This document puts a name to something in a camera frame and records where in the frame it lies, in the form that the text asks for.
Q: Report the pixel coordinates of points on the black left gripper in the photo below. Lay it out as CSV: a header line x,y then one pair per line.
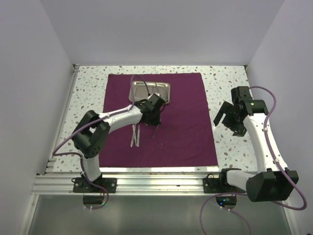
x,y
155,121

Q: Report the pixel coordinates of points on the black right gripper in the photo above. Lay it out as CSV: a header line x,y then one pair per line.
x,y
239,129

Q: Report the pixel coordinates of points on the purple cloth wrap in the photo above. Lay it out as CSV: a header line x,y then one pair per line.
x,y
184,137

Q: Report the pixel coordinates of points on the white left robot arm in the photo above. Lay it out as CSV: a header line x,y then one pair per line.
x,y
90,135

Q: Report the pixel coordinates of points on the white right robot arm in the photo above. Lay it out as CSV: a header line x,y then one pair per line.
x,y
274,181

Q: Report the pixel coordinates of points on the steel surgical scissors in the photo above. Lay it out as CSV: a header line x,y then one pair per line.
x,y
157,90

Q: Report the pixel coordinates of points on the steel forceps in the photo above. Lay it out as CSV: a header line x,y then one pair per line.
x,y
167,92

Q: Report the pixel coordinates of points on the steel instrument tray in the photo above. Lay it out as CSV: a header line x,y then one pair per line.
x,y
141,90

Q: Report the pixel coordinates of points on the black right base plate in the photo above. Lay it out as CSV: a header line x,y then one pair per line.
x,y
218,184

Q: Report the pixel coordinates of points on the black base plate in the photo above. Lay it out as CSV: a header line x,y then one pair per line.
x,y
81,185
218,184

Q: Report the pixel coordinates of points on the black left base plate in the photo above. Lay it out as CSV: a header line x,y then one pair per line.
x,y
81,185

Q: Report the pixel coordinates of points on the aluminium frame rail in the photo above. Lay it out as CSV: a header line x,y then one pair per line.
x,y
127,184

